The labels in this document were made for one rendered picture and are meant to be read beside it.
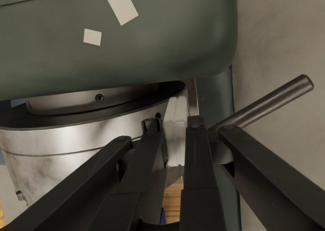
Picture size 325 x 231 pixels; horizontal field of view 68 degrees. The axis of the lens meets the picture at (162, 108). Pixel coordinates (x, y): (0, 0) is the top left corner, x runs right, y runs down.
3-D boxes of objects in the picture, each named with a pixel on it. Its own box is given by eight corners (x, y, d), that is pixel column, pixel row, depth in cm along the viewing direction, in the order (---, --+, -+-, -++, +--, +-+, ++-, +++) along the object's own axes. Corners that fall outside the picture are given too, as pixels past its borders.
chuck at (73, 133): (45, 92, 57) (-72, 145, 27) (176, 72, 58) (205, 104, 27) (49, 105, 58) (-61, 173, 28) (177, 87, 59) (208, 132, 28)
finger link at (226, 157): (186, 145, 13) (243, 139, 13) (186, 115, 18) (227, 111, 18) (189, 169, 14) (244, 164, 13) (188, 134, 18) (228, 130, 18)
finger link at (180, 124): (173, 123, 15) (185, 121, 15) (177, 96, 21) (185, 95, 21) (179, 166, 15) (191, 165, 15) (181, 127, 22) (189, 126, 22)
